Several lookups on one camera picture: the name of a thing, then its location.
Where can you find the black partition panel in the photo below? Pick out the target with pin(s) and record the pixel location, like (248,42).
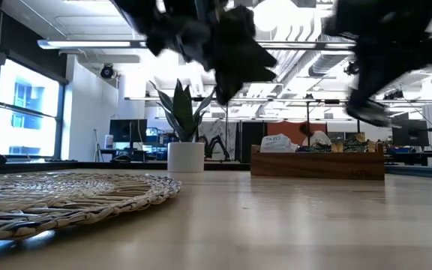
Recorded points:
(253,138)

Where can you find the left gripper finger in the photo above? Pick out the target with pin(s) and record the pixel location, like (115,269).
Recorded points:
(246,56)
(227,88)

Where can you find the round woven straw placemat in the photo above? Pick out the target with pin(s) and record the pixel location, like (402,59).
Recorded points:
(69,202)

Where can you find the wooden tea organizer box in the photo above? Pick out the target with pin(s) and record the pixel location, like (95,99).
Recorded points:
(313,167)

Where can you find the black computer monitor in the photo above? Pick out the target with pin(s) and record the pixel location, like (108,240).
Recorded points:
(128,130)
(409,133)

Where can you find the black round ceiling speaker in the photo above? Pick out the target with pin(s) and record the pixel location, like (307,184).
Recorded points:
(107,71)

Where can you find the long ceiling light bar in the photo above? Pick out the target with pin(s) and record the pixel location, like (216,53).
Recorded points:
(88,44)

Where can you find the orange partition panel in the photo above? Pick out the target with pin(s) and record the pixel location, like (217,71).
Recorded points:
(287,131)

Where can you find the background office desk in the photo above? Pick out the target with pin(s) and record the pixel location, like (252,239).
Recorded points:
(126,152)
(418,155)

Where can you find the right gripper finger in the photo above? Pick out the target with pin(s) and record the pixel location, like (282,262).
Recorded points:
(368,112)

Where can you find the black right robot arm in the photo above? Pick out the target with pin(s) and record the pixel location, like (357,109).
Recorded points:
(407,22)

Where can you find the green snake plant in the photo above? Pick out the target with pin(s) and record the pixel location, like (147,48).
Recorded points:
(183,112)

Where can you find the black background robot arm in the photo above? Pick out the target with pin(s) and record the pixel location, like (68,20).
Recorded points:
(205,146)

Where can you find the white cylindrical plant pot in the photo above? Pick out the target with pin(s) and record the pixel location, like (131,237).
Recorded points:
(186,157)

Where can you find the person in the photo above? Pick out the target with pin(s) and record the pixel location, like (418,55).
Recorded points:
(319,138)

